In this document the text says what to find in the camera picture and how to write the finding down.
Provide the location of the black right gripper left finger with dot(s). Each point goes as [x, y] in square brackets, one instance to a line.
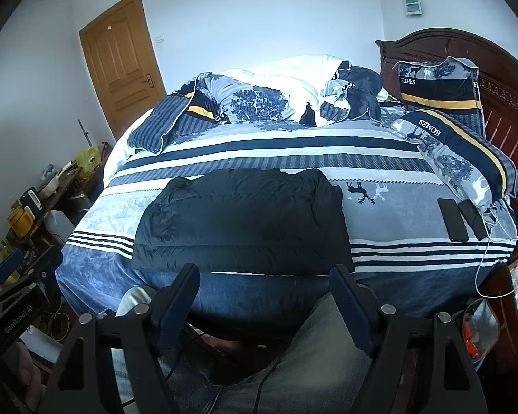
[84, 379]

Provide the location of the dark wooden headboard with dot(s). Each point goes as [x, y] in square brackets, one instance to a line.
[498, 76]

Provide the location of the cluttered dark side table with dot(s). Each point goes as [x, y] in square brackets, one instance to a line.
[70, 198]

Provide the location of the black smartphone right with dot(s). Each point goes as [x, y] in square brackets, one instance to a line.
[473, 218]

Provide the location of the black puffer jacket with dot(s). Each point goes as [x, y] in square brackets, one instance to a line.
[247, 221]

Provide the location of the clear plastic bag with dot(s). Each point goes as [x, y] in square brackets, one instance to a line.
[480, 329]

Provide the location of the upright HOMES pillow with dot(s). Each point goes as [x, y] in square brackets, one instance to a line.
[450, 86]

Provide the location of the white pot on table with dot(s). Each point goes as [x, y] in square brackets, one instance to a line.
[50, 187]

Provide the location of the rumpled blue white duvet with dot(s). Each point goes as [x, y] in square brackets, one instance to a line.
[302, 91]

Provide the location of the brown wooden door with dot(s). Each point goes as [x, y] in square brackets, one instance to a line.
[122, 64]

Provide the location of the yellow jar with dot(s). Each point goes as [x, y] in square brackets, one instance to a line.
[20, 221]

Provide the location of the white plastic jug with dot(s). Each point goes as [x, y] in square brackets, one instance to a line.
[60, 226]

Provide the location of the person's left hand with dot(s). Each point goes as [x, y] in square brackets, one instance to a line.
[20, 361]

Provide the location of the wooden nightstand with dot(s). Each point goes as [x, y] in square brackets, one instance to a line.
[500, 289]

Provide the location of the black smartphone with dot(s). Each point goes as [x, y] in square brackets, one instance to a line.
[473, 218]
[452, 220]

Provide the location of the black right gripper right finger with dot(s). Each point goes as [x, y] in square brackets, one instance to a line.
[417, 365]

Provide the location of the yellow plastic bag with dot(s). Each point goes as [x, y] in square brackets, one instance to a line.
[88, 160]

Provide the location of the lying HOMES pillow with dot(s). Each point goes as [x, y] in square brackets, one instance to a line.
[471, 166]

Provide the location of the black smartphone left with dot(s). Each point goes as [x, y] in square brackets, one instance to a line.
[452, 220]

